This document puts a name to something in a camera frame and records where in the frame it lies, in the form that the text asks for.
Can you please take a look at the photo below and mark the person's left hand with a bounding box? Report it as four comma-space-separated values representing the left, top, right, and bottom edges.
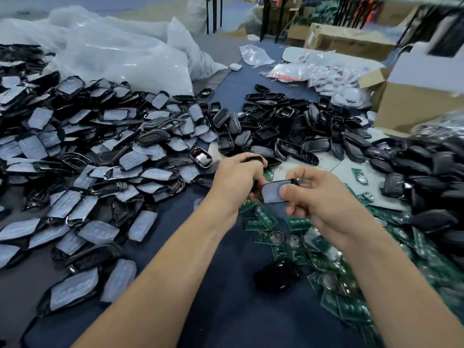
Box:
202, 152, 268, 225

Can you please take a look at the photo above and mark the person's right hand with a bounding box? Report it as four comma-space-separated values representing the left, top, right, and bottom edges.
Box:
279, 165, 381, 247

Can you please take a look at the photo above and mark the black key fob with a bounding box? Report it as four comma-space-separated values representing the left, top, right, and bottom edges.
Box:
245, 154, 268, 191

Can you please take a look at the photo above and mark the film-covered black shell cover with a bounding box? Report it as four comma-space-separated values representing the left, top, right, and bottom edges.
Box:
261, 179, 300, 205

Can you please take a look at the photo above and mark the pile of black shell halves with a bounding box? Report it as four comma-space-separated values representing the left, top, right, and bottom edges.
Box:
206, 83, 392, 167

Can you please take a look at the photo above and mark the lone glossy black shell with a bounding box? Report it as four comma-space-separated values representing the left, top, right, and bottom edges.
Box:
254, 259, 302, 293

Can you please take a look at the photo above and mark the pile of assembled black fobs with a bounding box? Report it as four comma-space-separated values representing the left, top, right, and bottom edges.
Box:
366, 130, 464, 265

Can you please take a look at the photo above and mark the pile of green circuit boards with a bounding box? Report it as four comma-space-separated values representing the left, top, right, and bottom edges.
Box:
239, 166, 464, 348

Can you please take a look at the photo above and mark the pile of shells with pads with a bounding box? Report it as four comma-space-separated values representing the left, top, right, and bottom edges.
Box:
0, 43, 218, 338

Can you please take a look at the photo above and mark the person's left forearm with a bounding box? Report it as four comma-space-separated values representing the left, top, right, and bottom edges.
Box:
72, 206, 240, 348

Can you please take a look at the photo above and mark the person's right forearm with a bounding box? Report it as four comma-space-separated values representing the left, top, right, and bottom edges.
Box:
344, 224, 464, 348

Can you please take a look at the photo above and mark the heap of clear parts bags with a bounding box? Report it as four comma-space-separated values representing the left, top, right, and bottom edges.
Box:
308, 61, 374, 109

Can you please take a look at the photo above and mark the clear bag with red label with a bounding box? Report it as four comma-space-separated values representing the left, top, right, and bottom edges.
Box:
264, 63, 314, 83

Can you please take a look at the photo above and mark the small crumpled clear plastic bag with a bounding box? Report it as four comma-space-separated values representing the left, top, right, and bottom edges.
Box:
239, 44, 276, 67

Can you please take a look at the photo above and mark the large open cardboard box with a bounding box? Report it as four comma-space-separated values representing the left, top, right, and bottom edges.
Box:
359, 53, 464, 135

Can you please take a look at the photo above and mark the clear bag of metal parts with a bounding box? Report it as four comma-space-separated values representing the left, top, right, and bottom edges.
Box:
413, 112, 464, 142

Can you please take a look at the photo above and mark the brown cardboard box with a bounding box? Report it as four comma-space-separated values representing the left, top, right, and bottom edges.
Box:
304, 23, 398, 62

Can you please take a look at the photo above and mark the white sack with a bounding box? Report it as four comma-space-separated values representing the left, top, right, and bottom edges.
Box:
185, 0, 207, 35

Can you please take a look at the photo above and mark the large white plastic bag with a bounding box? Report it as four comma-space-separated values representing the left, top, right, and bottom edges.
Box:
0, 5, 228, 95

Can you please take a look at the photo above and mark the black metal table frame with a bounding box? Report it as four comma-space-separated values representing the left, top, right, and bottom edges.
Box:
205, 0, 291, 42

